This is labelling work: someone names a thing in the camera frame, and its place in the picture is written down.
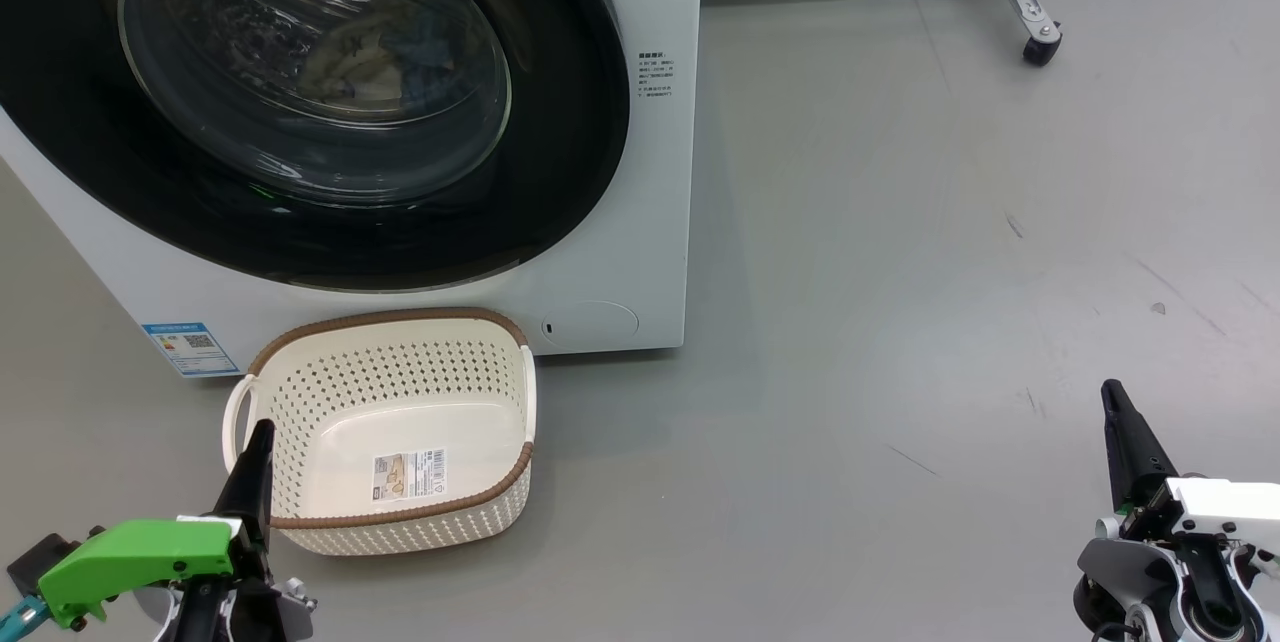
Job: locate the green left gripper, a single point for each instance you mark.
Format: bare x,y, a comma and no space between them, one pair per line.
140,552

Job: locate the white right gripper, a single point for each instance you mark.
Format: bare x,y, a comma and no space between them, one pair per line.
1225,507

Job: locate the washing machine glass door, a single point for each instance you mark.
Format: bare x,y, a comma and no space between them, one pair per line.
560,122

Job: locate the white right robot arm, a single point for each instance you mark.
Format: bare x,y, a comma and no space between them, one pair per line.
1130,572

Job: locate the stainless steel washing machine drum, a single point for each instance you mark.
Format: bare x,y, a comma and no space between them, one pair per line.
230,12

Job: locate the white washing machine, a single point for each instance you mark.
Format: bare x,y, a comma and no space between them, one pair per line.
660,222

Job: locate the blue energy label sticker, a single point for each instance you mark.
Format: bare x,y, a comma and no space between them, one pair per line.
190,350

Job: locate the paper basket label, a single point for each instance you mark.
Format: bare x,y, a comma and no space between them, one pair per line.
410,475

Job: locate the cream perforated laundry basket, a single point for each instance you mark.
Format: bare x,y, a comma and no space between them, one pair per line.
400,392

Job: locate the small printed text label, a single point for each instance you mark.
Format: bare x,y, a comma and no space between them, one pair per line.
655,75

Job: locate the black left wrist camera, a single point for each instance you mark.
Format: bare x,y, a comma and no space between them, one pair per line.
45,567

